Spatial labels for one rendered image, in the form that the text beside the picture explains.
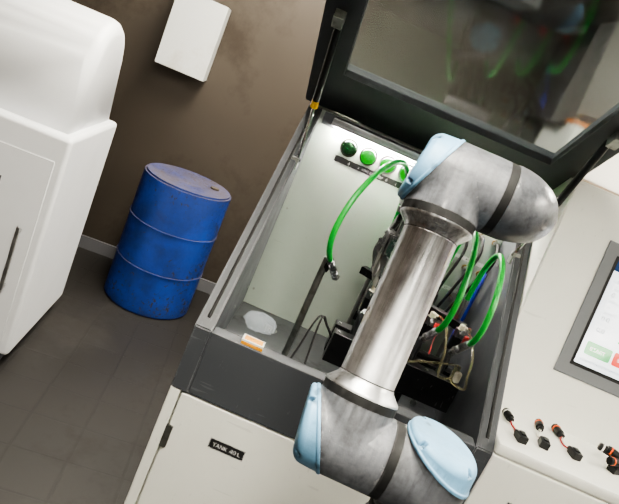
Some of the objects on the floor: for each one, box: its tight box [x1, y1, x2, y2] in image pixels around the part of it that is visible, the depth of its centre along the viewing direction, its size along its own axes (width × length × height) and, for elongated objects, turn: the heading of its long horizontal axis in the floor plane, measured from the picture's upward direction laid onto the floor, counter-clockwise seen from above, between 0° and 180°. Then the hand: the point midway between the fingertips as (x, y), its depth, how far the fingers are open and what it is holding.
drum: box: [104, 163, 231, 320], centre depth 344 cm, size 51×52×76 cm
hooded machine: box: [0, 0, 125, 362], centre depth 250 cm, size 69×59×142 cm
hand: (377, 282), depth 151 cm, fingers closed
